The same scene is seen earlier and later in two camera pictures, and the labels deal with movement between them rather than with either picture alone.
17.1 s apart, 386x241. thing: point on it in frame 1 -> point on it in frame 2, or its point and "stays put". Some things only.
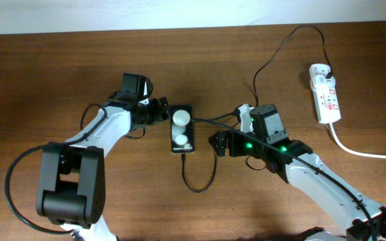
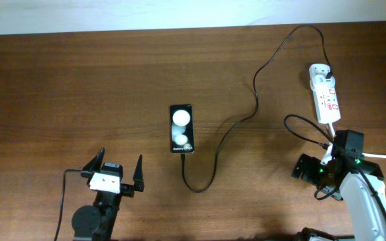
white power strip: (326, 100) stays put
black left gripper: (156, 114) -> (128, 189)
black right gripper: (234, 136) -> (307, 172)
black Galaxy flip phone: (181, 129) stays put
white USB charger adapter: (323, 83) stays put
